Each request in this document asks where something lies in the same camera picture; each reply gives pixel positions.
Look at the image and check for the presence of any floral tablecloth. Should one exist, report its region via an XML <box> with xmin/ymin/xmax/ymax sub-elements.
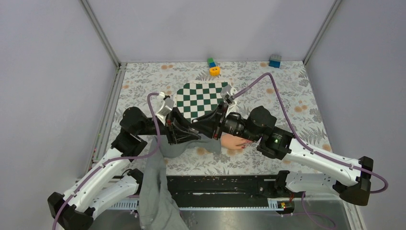
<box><xmin>108</xmin><ymin>61</ymin><xmax>328</xmax><ymax>175</ymax></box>

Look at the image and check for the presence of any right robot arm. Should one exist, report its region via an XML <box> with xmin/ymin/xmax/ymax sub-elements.
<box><xmin>191</xmin><ymin>103</ymin><xmax>373</xmax><ymax>206</ymax></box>

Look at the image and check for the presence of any yellow toy block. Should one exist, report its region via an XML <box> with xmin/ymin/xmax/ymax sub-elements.
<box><xmin>209</xmin><ymin>66</ymin><xmax>220</xmax><ymax>76</ymax></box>

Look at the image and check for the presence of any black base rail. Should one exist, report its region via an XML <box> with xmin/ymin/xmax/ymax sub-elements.
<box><xmin>126</xmin><ymin>173</ymin><xmax>318</xmax><ymax>210</ymax></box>

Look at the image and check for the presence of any person's hand with painted nails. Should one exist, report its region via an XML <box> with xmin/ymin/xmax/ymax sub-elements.
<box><xmin>220</xmin><ymin>134</ymin><xmax>252</xmax><ymax>150</ymax></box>

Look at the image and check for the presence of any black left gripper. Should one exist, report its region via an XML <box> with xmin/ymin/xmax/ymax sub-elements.
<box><xmin>137</xmin><ymin>108</ymin><xmax>202</xmax><ymax>146</ymax></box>

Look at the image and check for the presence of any grey sleeved forearm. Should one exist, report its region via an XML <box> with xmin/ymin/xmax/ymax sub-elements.
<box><xmin>138</xmin><ymin>135</ymin><xmax>221</xmax><ymax>230</ymax></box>

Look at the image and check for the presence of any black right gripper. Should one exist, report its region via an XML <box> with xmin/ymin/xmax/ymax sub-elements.
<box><xmin>190</xmin><ymin>102</ymin><xmax>261</xmax><ymax>143</ymax></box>

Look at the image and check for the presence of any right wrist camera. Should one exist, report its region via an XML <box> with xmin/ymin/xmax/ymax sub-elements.
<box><xmin>220</xmin><ymin>85</ymin><xmax>237</xmax><ymax>106</ymax></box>

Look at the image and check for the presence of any blue grey toy block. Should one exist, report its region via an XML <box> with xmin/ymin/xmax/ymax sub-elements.
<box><xmin>269</xmin><ymin>54</ymin><xmax>282</xmax><ymax>69</ymax></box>

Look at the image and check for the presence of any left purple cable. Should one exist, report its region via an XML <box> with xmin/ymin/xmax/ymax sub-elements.
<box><xmin>52</xmin><ymin>92</ymin><xmax>166</xmax><ymax>230</ymax></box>

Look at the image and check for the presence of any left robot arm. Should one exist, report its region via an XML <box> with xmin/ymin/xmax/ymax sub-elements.
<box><xmin>47</xmin><ymin>107</ymin><xmax>202</xmax><ymax>230</ymax></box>

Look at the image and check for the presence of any green white chess mat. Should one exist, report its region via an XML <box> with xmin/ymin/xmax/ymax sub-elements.
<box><xmin>175</xmin><ymin>81</ymin><xmax>228</xmax><ymax>122</ymax></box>

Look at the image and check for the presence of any green blue toy block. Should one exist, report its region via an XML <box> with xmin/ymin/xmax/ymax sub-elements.
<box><xmin>207</xmin><ymin>58</ymin><xmax>217</xmax><ymax>69</ymax></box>

